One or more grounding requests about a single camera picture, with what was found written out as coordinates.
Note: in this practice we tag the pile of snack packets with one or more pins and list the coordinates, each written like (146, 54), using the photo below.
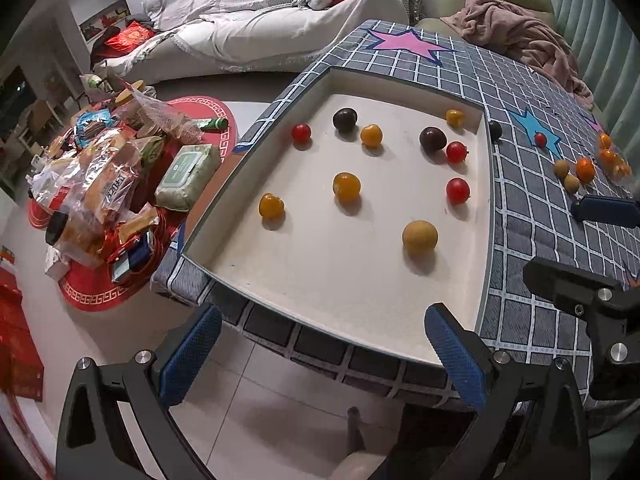
(90, 130)

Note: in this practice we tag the small brown kiwi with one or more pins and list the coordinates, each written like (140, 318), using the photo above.
(561, 167)
(571, 183)

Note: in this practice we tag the white sofa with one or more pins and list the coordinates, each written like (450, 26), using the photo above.
(275, 40)

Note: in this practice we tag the yellow orange tomato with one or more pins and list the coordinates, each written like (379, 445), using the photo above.
(371, 135)
(454, 117)
(271, 205)
(347, 185)

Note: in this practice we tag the arched wall niche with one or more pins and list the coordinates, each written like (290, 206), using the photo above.
(105, 15)

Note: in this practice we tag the round red patterned table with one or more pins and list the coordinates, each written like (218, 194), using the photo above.
(210, 110)

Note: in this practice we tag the green bottle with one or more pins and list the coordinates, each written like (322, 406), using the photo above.
(212, 123)

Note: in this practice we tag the clear bread packet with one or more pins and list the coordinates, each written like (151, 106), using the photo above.
(107, 187)

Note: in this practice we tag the pale green curtain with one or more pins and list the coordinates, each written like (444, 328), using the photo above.
(600, 35)

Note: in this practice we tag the dark purple plum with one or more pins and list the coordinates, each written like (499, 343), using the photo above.
(494, 130)
(344, 119)
(432, 139)

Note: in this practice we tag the round tan pear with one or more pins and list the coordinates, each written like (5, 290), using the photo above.
(420, 236)

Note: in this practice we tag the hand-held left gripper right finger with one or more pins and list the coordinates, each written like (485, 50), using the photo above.
(455, 360)

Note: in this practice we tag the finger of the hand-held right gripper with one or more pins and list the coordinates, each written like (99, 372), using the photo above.
(605, 210)
(560, 280)

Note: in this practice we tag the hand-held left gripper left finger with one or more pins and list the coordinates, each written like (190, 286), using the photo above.
(192, 350)

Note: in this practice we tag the clear plastic bag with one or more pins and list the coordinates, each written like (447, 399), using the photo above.
(160, 115)

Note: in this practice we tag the green wet wipes pack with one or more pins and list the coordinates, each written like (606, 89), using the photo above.
(187, 175)

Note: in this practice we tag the grey checked tablecloth with stars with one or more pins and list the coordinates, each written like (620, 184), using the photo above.
(525, 240)

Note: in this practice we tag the red embroidered cushion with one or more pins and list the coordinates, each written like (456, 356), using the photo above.
(127, 37)

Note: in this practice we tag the white tray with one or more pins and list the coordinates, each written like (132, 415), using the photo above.
(350, 260)

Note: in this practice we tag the small tangerine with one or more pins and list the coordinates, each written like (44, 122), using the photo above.
(621, 166)
(607, 156)
(585, 169)
(605, 140)

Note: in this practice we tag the pink blanket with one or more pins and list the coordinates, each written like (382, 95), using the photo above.
(530, 35)

